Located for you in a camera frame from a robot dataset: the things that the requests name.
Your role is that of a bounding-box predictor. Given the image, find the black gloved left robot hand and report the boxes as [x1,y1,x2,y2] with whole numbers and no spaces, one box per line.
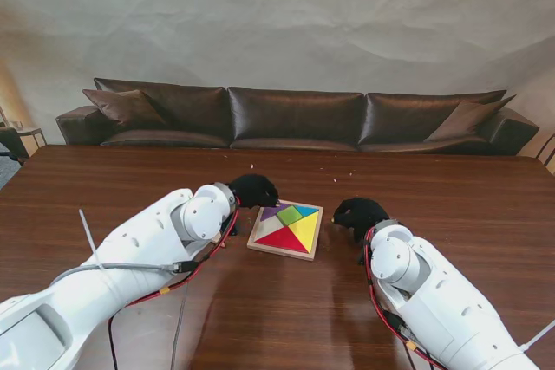
[227,173,281,210]

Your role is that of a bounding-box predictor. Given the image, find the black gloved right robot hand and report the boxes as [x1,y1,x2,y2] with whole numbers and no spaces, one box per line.
[330,196,392,243]

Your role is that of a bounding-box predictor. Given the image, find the purple tangram triangle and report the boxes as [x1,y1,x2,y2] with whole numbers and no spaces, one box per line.
[260,202,291,221]

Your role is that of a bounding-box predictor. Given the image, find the green tangram square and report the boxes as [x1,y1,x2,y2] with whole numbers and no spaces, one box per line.
[277,205,305,226]

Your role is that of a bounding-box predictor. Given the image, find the square wooden tangram tray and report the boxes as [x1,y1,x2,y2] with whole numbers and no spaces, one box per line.
[246,199,325,263]

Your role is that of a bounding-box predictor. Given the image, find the large yellow tangram triangle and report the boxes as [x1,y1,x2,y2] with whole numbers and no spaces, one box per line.
[289,214,321,254]

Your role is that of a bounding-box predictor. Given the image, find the large red tangram triangle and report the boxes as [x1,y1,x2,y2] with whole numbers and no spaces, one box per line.
[256,226,310,256]

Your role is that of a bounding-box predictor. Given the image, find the dark brown leather sofa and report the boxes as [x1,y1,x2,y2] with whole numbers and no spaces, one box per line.
[55,77,540,157]

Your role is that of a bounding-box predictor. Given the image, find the brown leather sofa pillow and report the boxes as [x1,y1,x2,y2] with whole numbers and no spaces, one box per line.
[82,88,171,131]
[423,94,518,144]

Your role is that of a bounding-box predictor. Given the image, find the small side table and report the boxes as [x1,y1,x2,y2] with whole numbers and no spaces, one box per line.
[7,120,48,159]

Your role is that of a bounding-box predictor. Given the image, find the red black right arm cables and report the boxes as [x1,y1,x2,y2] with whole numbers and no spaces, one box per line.
[361,226,440,370]

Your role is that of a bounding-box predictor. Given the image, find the red black arm cables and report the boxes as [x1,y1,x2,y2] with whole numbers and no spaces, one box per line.
[107,198,242,370]
[361,226,440,370]

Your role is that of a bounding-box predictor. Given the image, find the red black left arm cables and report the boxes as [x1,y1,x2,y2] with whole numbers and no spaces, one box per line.
[107,198,242,370]

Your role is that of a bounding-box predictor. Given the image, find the white cable tie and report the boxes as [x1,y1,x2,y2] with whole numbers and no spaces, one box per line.
[519,321,555,353]
[78,208,104,272]

